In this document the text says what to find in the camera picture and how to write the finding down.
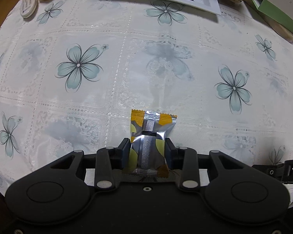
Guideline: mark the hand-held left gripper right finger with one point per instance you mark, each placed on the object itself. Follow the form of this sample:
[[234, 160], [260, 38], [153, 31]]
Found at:
[[169, 154]]

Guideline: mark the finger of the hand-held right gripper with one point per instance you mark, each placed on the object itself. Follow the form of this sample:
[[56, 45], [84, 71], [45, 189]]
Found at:
[[274, 170]]

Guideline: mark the white floral tablecloth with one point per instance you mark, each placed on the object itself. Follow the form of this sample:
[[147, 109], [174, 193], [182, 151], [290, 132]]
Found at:
[[112, 53]]

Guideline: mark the yellow silver snack packet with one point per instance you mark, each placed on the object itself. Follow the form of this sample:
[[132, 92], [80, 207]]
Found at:
[[149, 136]]

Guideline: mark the desk calendar with green base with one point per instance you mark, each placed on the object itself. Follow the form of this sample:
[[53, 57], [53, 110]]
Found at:
[[278, 12]]

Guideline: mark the white remote control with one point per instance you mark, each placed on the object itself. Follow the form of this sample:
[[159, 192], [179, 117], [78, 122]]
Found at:
[[28, 3]]

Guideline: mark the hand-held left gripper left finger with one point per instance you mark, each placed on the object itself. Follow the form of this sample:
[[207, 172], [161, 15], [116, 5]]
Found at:
[[124, 153]]

